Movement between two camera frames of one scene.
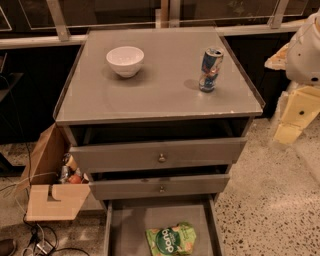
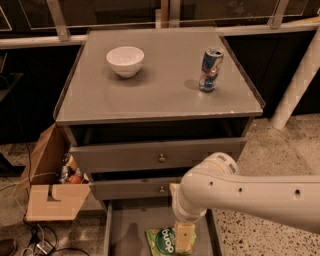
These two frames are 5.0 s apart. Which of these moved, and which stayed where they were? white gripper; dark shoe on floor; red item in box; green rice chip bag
Moved: white gripper
Stayed: dark shoe on floor; green rice chip bag; red item in box
